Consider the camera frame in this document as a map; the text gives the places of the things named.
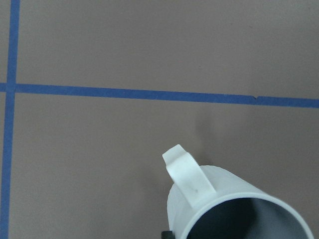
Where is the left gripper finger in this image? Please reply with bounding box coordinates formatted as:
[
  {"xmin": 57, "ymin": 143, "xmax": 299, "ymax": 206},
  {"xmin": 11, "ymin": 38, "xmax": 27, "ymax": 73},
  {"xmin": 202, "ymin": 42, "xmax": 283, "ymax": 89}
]
[{"xmin": 161, "ymin": 231, "xmax": 173, "ymax": 239}]

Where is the white mug with handle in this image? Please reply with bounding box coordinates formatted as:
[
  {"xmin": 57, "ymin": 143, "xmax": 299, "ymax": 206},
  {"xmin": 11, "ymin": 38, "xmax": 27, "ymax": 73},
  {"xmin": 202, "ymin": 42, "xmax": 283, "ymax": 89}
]
[{"xmin": 163, "ymin": 145, "xmax": 313, "ymax": 239}]

